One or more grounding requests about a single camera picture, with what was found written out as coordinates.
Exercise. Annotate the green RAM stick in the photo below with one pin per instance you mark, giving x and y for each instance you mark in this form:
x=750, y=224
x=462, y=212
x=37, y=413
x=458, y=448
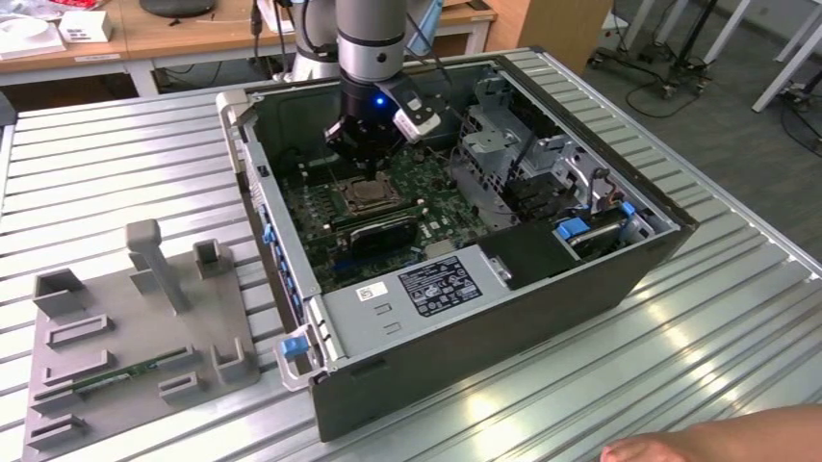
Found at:
x=369, y=221
x=122, y=375

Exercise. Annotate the wooden desk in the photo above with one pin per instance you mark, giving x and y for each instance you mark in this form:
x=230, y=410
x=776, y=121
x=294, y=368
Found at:
x=193, y=33

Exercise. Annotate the silver CPU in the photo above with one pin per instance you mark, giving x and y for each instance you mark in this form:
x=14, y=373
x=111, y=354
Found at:
x=371, y=195

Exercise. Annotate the black open PC case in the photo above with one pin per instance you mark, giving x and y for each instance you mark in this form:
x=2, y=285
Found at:
x=482, y=366

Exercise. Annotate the small white box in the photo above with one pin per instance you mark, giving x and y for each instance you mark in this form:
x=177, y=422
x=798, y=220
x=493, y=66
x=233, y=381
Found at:
x=83, y=26

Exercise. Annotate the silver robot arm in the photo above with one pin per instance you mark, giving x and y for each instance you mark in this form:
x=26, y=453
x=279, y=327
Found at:
x=369, y=48

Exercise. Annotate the red white packet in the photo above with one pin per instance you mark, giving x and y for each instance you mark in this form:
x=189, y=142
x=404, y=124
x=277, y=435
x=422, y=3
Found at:
x=71, y=5

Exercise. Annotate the black wheeled stand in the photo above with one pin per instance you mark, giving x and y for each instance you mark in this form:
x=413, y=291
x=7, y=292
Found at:
x=682, y=71

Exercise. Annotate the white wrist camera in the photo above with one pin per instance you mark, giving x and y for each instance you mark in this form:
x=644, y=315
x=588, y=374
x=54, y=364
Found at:
x=414, y=120

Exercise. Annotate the wooden cabinet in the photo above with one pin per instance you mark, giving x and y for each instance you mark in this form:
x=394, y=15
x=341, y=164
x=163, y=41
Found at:
x=558, y=33

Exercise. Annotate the grey parts rack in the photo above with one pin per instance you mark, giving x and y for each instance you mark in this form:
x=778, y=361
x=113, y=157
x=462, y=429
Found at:
x=129, y=346

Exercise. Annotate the black fan graphics card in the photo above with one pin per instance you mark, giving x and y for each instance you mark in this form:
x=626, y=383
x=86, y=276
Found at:
x=382, y=236

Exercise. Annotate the white table frame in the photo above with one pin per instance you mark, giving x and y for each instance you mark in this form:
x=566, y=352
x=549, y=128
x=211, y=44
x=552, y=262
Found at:
x=789, y=72

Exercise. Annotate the green motherboard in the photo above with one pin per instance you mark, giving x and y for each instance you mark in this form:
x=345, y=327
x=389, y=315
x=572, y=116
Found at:
x=444, y=212

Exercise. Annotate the person's bare forearm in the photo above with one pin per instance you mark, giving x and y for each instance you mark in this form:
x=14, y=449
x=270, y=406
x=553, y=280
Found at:
x=770, y=433

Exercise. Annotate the CPU socket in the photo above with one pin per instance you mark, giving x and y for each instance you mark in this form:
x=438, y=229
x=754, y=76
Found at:
x=381, y=206

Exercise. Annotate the silver drive cage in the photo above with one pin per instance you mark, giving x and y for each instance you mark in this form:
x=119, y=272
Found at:
x=489, y=139

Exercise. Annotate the white flat carton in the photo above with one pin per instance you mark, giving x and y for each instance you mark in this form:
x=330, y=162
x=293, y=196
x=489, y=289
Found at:
x=29, y=41

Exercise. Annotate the silver power supply unit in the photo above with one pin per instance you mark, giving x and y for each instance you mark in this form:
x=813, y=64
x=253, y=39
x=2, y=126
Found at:
x=366, y=327

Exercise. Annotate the dark round object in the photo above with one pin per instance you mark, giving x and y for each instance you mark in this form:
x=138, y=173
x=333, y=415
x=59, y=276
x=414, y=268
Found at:
x=177, y=7

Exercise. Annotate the blue disk carrier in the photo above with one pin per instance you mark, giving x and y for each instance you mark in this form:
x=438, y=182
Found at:
x=572, y=228

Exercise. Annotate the silver chipset heat sink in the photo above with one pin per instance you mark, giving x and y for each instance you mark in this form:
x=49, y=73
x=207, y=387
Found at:
x=442, y=250

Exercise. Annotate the blue case latch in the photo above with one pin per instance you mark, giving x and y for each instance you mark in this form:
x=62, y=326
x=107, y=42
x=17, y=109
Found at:
x=293, y=347

